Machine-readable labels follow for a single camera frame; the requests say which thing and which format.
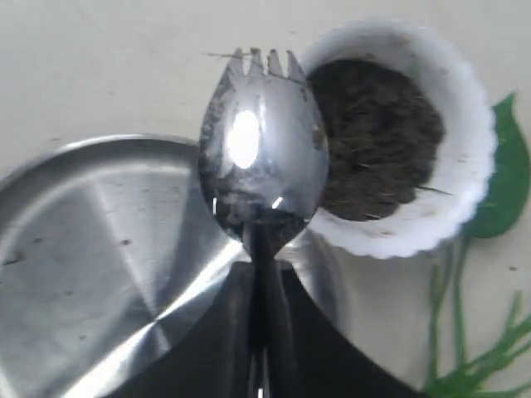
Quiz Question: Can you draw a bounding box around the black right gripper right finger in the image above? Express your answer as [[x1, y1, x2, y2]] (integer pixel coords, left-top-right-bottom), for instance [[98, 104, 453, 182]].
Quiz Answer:
[[265, 262, 419, 397]]

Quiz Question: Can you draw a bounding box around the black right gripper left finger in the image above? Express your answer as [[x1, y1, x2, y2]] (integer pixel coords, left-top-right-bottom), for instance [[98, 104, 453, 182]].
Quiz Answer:
[[110, 262, 254, 398]]

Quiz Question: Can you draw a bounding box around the red anthurium artificial flower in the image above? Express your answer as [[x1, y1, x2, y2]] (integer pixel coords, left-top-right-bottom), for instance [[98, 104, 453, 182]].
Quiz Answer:
[[421, 92, 530, 397]]

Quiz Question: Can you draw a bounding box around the stainless steel spork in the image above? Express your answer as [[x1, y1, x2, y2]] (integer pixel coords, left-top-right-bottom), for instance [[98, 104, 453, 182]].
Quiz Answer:
[[198, 48, 329, 397]]

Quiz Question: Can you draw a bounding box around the dark soil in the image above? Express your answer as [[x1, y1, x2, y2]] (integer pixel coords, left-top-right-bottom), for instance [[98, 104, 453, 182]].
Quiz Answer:
[[309, 60, 446, 221]]

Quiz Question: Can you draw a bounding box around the white scalloped plastic pot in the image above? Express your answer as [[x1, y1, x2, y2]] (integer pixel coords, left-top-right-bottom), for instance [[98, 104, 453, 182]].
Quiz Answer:
[[300, 17, 498, 260]]

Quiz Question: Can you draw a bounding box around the round stainless steel plate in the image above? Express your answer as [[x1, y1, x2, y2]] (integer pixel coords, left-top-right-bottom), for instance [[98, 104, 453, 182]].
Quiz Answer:
[[0, 133, 348, 398]]

